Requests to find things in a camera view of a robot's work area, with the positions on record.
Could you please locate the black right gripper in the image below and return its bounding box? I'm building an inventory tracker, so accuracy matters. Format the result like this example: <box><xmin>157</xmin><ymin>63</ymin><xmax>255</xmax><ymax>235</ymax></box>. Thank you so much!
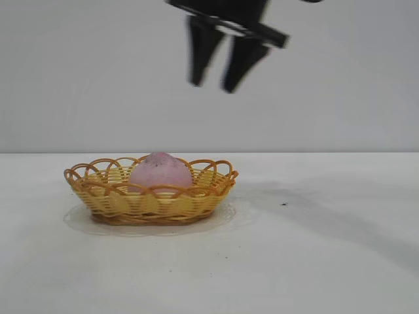
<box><xmin>164</xmin><ymin>0</ymin><xmax>291</xmax><ymax>94</ymax></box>

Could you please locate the pink peach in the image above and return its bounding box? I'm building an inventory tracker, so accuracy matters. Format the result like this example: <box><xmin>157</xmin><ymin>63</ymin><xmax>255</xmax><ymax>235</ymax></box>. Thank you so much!
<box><xmin>127</xmin><ymin>150</ymin><xmax>194</xmax><ymax>194</ymax></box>

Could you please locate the yellow woven wicker basket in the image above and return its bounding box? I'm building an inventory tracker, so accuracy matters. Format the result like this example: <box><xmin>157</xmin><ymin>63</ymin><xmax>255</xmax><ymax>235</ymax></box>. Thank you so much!
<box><xmin>63</xmin><ymin>154</ymin><xmax>240</xmax><ymax>227</ymax></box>

